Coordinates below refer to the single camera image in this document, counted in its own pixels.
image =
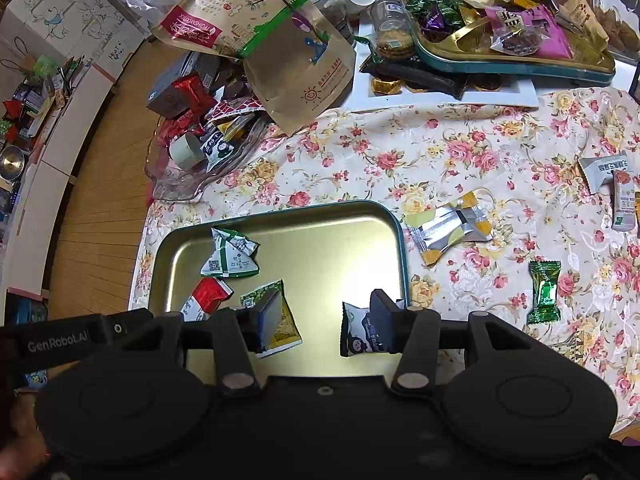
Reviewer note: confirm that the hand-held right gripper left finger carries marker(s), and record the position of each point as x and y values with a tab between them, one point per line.
266	325

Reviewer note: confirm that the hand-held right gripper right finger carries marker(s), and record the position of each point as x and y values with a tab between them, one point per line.
380	322

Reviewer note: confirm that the green yellow pea packet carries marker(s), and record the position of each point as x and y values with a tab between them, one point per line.
287	327

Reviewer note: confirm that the white panda snack packet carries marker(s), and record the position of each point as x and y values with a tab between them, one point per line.
357	332

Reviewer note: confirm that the red snack packet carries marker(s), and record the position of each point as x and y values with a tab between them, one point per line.
207	297

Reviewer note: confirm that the green white triangular packet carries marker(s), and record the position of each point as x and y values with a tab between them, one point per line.
230	257

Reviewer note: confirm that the gold metal tray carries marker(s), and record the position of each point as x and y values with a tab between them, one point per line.
320	250

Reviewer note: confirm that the silver yellow snack packet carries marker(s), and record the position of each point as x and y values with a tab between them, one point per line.
445	230

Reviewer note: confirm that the green foil candy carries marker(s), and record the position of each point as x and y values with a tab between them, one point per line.
545	292

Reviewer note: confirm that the grey white snack packet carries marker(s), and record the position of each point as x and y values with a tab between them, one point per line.
600	170

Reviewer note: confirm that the white pink stick packet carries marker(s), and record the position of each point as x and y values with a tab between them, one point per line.
623	200

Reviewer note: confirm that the clear glass dish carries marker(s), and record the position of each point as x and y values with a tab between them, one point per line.
185	185

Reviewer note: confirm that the floral tablecloth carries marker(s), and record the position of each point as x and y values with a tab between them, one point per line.
400	160

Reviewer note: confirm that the black white snack packet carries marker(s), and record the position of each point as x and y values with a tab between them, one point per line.
217	152

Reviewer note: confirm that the metal bowl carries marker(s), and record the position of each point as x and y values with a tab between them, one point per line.
12	161

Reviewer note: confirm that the tape roll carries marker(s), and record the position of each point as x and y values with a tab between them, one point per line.
185	152

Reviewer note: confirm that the white cabinet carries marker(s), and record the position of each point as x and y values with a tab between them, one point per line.
65	125

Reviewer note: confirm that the red white patterned packet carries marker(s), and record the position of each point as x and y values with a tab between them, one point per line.
235	107

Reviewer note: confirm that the kraft bag with sun logo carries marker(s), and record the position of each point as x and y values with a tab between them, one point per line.
295	90

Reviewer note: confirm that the red foil packet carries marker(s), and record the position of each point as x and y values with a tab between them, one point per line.
192	92

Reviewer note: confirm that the long black packet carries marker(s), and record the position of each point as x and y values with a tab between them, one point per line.
415	77

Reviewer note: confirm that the grey cardboard box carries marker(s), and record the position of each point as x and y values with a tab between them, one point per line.
165	95

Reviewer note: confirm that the teal gold candy tray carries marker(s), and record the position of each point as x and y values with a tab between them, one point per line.
500	67

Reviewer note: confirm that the glass cookie jar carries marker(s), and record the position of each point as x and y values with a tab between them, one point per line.
392	30

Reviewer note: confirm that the kraft bag with red label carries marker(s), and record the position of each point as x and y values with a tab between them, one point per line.
225	5

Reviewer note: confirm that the cardboard box with rabbit drawings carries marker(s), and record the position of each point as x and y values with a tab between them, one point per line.
75	15

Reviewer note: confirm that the pink snack packet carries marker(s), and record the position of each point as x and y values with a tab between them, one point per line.
550	40

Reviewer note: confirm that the small kraft packet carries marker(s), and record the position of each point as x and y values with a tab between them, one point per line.
585	15

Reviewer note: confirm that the white frame tray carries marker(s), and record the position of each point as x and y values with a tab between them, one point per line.
500	96

